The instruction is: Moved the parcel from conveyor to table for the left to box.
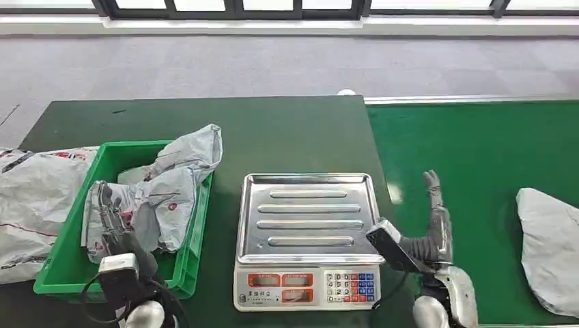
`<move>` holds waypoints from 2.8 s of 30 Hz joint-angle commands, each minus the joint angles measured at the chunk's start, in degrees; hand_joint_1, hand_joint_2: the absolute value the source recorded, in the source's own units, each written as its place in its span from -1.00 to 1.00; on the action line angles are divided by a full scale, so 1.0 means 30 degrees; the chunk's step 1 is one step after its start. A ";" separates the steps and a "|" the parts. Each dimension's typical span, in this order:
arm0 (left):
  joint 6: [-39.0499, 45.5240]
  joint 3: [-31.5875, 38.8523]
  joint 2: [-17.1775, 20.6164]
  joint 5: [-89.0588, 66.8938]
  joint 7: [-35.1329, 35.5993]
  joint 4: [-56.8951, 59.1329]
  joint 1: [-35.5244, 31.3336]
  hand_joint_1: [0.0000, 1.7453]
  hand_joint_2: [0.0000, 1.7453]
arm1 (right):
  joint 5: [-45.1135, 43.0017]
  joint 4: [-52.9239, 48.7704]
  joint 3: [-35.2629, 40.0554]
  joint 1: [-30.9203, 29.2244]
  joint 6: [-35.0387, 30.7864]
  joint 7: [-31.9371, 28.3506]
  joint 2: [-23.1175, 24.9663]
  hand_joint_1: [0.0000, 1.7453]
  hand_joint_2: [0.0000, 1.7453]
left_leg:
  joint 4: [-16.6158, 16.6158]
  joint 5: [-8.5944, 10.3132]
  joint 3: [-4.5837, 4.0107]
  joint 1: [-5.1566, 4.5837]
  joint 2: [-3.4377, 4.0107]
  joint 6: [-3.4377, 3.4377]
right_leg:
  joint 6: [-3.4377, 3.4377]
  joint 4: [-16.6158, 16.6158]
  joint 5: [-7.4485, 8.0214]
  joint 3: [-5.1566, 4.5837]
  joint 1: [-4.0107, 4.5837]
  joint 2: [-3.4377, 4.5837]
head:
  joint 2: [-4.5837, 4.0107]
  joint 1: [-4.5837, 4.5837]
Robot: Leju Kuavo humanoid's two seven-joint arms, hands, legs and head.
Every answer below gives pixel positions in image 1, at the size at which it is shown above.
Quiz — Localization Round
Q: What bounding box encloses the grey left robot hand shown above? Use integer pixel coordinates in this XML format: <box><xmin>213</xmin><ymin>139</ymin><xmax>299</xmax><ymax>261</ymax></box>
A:
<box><xmin>96</xmin><ymin>180</ymin><xmax>159</xmax><ymax>278</ymax></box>

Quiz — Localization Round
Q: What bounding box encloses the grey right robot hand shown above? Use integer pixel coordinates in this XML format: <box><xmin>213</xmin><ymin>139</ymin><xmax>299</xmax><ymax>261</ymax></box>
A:
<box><xmin>399</xmin><ymin>169</ymin><xmax>454</xmax><ymax>267</ymax></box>

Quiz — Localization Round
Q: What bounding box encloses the grey parcel bag red print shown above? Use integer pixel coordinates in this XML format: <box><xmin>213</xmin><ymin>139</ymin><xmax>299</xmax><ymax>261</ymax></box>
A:
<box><xmin>80</xmin><ymin>124</ymin><xmax>224</xmax><ymax>266</ymax></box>

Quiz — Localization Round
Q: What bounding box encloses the green plastic crate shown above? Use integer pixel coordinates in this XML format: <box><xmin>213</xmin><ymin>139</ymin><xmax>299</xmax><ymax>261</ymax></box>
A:
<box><xmin>33</xmin><ymin>139</ymin><xmax>214</xmax><ymax>301</ymax></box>

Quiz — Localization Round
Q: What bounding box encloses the large grey parcel sack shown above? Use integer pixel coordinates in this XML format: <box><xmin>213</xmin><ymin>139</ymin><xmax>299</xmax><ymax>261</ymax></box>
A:
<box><xmin>0</xmin><ymin>146</ymin><xmax>100</xmax><ymax>286</ymax></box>

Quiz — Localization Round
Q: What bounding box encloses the plain grey parcel bag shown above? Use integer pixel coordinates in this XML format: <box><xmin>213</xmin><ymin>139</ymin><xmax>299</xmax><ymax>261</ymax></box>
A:
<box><xmin>516</xmin><ymin>187</ymin><xmax>579</xmax><ymax>319</ymax></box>

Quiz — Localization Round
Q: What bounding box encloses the electronic scale steel tray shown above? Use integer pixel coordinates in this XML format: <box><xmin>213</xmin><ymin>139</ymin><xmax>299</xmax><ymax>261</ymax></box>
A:
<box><xmin>233</xmin><ymin>172</ymin><xmax>386</xmax><ymax>313</ymax></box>

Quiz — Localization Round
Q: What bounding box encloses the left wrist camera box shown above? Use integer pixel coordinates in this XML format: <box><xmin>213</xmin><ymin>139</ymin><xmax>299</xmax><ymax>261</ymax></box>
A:
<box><xmin>97</xmin><ymin>253</ymin><xmax>141</xmax><ymax>310</ymax></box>

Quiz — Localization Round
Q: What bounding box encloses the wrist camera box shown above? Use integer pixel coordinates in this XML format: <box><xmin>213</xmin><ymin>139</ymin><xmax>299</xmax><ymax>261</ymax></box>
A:
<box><xmin>365</xmin><ymin>219</ymin><xmax>423</xmax><ymax>274</ymax></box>
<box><xmin>97</xmin><ymin>253</ymin><xmax>141</xmax><ymax>310</ymax></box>

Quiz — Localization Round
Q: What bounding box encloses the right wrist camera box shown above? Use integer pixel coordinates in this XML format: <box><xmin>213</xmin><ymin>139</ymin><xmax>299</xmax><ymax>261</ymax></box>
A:
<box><xmin>365</xmin><ymin>219</ymin><xmax>423</xmax><ymax>274</ymax></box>

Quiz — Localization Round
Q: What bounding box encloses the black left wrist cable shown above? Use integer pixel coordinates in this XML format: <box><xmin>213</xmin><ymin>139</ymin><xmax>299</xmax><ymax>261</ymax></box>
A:
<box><xmin>80</xmin><ymin>273</ymin><xmax>133</xmax><ymax>325</ymax></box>

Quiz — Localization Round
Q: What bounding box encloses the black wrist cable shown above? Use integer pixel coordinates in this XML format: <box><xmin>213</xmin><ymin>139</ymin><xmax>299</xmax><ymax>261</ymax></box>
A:
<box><xmin>371</xmin><ymin>271</ymin><xmax>410</xmax><ymax>311</ymax></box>
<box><xmin>80</xmin><ymin>273</ymin><xmax>133</xmax><ymax>325</ymax></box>

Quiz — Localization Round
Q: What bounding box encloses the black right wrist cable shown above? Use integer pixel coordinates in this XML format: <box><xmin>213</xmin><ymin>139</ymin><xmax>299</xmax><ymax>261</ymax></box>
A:
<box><xmin>371</xmin><ymin>271</ymin><xmax>410</xmax><ymax>311</ymax></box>

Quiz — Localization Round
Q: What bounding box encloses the silver conveyor side rail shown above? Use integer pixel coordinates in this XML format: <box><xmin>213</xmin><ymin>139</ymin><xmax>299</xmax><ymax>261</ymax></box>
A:
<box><xmin>363</xmin><ymin>94</ymin><xmax>579</xmax><ymax>106</ymax></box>

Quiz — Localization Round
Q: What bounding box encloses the dark window frame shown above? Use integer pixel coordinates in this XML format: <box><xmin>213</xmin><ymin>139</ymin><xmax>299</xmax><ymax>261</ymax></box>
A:
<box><xmin>90</xmin><ymin>0</ymin><xmax>579</xmax><ymax>21</ymax></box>

